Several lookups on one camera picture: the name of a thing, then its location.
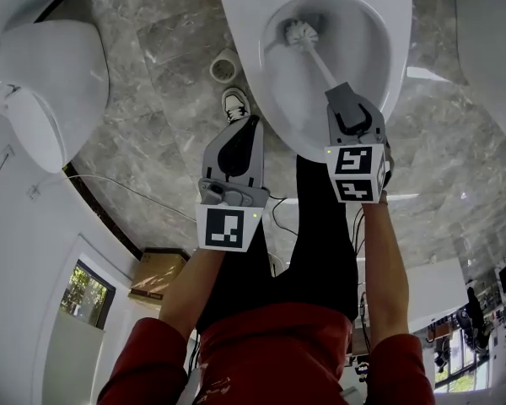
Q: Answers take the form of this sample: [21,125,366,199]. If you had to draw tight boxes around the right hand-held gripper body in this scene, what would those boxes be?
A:
[323,134,392,205]

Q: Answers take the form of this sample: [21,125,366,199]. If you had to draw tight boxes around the brown cardboard box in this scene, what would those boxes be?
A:
[127,247,191,302]

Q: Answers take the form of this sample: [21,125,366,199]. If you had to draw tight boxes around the person's left forearm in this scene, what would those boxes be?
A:
[157,246,228,338]

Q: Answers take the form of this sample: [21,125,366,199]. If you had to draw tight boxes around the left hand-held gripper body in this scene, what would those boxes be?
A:
[194,176,272,254]

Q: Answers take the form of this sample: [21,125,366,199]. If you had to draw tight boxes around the person's red sweatshirt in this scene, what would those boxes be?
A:
[96,301,436,405]

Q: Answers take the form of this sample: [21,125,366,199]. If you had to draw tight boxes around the white closed-lid toilet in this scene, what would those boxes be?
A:
[454,0,506,152]

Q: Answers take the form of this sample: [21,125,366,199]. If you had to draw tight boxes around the white toilet with raised seat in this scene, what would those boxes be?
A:
[216,0,414,163]

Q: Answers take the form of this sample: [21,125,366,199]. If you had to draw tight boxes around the person's right forearm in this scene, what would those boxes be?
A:
[359,189,411,350]

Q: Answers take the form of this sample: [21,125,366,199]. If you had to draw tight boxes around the person's black trousers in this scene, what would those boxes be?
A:
[195,154,360,333]

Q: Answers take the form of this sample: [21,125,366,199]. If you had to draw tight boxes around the white toilet brush holder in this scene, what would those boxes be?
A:
[209,49,238,83]

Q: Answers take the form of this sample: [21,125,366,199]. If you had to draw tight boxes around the white toilet brush grey handle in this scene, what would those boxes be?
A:
[283,19,366,133]

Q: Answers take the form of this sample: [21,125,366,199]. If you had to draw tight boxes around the white egg-shaped toilet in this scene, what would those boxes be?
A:
[0,19,110,176]

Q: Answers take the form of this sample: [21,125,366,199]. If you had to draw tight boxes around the person's left shoe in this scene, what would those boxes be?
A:
[220,86,251,126]

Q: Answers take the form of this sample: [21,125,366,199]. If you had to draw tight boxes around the window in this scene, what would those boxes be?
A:
[59,259,116,332]

